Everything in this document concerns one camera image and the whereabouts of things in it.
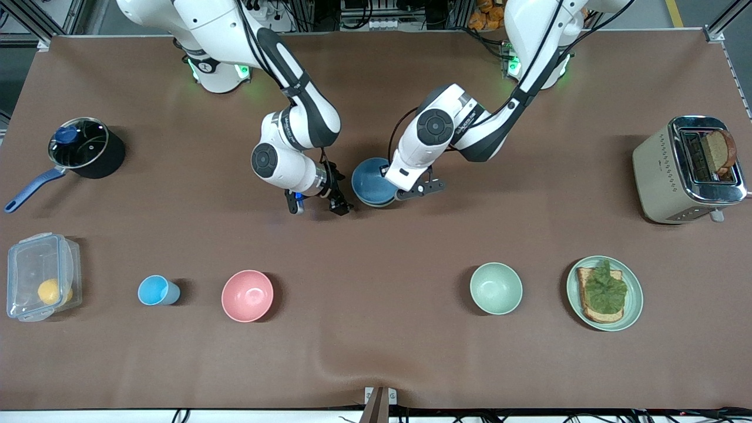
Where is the blue bowl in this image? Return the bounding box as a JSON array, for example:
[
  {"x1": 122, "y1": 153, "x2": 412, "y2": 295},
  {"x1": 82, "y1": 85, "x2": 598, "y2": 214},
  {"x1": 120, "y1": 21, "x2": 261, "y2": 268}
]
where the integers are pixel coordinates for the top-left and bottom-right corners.
[{"x1": 351, "y1": 157, "x2": 400, "y2": 205}]

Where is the pink bowl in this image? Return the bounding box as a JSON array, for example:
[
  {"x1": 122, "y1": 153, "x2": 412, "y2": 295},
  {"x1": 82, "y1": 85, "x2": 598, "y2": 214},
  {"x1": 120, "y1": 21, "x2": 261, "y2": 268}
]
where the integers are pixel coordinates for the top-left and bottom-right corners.
[{"x1": 221, "y1": 270, "x2": 275, "y2": 323}]

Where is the brown table cloth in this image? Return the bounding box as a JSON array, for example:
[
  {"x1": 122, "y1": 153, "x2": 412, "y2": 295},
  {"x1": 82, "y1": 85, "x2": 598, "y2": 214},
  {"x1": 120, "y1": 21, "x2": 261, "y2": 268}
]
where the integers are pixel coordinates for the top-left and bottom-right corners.
[{"x1": 0, "y1": 31, "x2": 752, "y2": 411}]

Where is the white power strip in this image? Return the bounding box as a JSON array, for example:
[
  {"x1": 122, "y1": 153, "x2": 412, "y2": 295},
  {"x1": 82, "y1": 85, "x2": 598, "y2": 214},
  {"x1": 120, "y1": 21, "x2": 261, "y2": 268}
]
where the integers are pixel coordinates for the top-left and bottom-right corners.
[{"x1": 247, "y1": 3, "x2": 294, "y2": 33}]

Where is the bag of orange items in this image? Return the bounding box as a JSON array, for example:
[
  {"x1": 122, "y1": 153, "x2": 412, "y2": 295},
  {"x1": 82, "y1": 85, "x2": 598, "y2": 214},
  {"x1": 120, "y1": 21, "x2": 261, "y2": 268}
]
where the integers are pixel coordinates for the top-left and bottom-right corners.
[{"x1": 468, "y1": 0, "x2": 509, "y2": 31}]

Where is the blue plastic cup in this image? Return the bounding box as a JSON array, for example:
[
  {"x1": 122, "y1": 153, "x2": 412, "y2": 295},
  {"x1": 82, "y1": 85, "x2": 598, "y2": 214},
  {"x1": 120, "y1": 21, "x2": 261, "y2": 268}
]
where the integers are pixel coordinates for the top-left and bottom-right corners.
[{"x1": 137, "y1": 275, "x2": 181, "y2": 307}]

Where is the green lettuce leaf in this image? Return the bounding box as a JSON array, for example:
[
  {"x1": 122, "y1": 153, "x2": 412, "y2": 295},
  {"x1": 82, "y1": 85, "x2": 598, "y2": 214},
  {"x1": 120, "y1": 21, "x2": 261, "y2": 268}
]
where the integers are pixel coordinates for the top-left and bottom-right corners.
[{"x1": 583, "y1": 260, "x2": 628, "y2": 315}]

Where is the toast slice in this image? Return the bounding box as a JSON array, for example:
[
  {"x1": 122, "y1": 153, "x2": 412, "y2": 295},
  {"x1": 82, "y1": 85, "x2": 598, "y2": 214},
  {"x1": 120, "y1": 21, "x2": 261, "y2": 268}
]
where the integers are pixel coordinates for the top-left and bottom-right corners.
[{"x1": 576, "y1": 267, "x2": 625, "y2": 324}]

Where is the silver toaster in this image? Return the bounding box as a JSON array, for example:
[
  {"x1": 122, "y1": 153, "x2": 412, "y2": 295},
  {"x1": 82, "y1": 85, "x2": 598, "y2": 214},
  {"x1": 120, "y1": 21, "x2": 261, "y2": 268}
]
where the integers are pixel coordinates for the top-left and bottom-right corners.
[{"x1": 633, "y1": 116, "x2": 748, "y2": 225}]

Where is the light green plate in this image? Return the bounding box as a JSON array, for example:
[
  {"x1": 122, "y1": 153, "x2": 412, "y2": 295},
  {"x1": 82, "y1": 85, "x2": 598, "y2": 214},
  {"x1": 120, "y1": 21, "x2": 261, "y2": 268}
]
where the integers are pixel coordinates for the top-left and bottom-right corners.
[{"x1": 566, "y1": 256, "x2": 644, "y2": 332}]

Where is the glass lid with blue knob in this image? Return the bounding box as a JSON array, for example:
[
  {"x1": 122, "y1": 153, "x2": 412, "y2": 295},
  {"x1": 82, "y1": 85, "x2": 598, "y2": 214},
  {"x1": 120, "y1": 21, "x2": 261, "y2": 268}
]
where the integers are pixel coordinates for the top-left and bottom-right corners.
[{"x1": 49, "y1": 117, "x2": 110, "y2": 169}]

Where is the brown bread slice in toaster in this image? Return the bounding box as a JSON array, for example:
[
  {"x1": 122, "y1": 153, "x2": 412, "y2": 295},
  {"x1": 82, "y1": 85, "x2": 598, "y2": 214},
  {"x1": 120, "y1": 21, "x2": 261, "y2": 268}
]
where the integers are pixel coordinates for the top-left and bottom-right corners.
[{"x1": 704, "y1": 129, "x2": 737, "y2": 177}]

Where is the yellow lemon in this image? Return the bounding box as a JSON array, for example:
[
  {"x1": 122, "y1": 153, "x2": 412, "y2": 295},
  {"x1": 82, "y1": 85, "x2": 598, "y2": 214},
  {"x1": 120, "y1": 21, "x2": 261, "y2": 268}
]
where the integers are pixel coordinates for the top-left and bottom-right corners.
[{"x1": 37, "y1": 278, "x2": 74, "y2": 306}]

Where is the clear plastic food container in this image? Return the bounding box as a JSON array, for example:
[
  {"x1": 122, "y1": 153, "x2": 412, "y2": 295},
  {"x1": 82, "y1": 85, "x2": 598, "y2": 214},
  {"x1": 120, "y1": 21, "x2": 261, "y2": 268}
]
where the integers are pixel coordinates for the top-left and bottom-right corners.
[{"x1": 6, "y1": 233, "x2": 83, "y2": 323}]

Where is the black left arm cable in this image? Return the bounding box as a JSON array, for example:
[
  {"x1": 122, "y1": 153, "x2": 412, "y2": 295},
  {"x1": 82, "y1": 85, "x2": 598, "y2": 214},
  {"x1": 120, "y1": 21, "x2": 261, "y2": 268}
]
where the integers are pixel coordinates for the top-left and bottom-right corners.
[{"x1": 388, "y1": 108, "x2": 421, "y2": 166}]

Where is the metal table edge bracket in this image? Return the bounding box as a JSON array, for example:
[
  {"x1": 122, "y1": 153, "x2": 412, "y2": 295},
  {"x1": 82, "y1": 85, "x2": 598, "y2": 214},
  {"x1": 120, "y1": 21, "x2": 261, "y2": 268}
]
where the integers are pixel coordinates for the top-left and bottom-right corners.
[{"x1": 364, "y1": 387, "x2": 397, "y2": 423}]

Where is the black saucepan with blue handle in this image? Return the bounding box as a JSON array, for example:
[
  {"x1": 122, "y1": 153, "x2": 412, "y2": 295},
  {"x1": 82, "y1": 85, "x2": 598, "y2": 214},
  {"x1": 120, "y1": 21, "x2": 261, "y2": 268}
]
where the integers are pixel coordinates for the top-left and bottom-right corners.
[{"x1": 5, "y1": 117, "x2": 126, "y2": 213}]

